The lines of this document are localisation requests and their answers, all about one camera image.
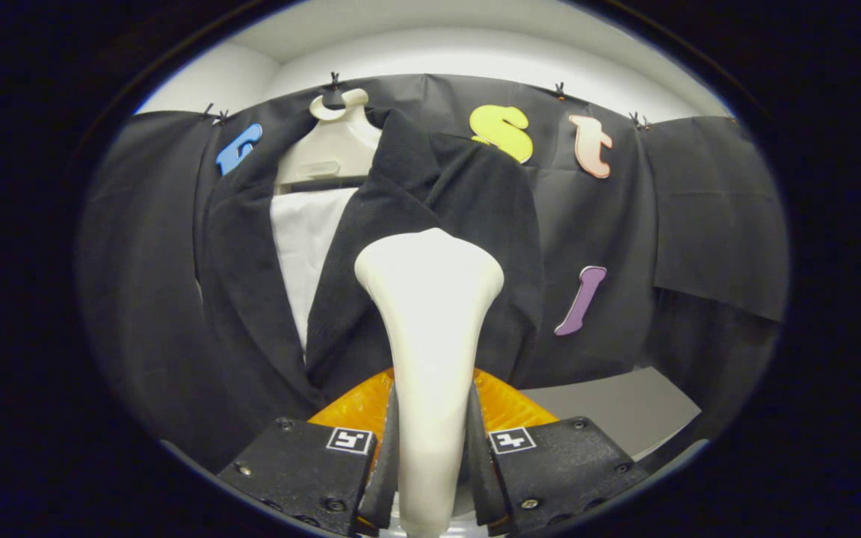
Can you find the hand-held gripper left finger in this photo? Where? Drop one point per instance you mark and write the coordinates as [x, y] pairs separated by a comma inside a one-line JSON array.
[[386, 478]]

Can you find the black backdrop cloth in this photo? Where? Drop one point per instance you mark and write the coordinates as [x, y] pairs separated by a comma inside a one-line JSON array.
[[699, 224]]

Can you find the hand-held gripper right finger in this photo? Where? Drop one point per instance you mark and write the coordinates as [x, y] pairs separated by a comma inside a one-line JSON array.
[[479, 478]]

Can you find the grey cabinet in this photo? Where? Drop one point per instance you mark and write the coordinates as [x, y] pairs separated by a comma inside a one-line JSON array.
[[610, 411]]

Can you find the black suit jacket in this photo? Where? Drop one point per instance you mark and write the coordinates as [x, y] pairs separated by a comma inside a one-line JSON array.
[[475, 246]]

